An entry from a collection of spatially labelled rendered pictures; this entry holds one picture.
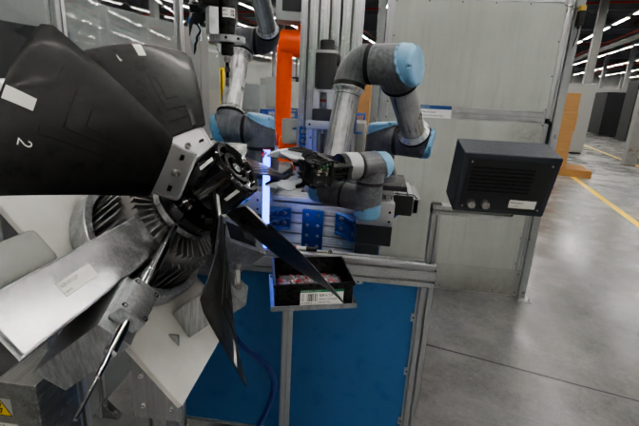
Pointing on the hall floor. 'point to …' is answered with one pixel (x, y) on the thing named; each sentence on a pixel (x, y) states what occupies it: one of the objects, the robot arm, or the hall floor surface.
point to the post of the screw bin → (285, 367)
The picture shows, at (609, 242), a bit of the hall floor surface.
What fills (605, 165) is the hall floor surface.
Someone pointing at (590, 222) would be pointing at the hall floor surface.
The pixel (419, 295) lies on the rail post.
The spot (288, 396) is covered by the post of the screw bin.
